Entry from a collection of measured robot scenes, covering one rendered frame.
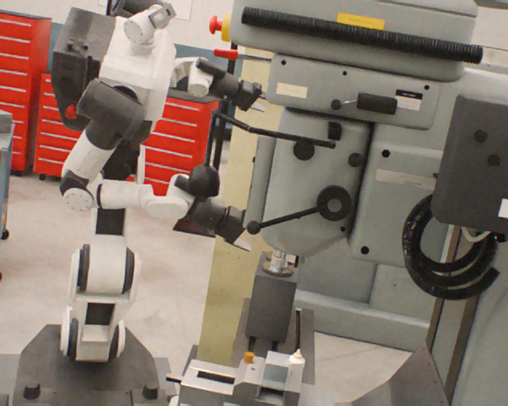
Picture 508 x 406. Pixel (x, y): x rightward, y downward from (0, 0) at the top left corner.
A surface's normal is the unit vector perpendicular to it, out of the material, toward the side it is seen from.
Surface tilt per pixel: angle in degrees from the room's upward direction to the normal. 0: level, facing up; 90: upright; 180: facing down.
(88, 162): 117
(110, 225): 74
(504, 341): 88
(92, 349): 112
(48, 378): 0
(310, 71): 90
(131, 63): 35
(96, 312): 126
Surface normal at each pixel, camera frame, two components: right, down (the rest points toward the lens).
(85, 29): 0.28, -0.62
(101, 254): 0.30, -0.22
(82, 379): 0.17, -0.95
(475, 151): -0.07, 0.24
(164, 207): -0.09, 0.66
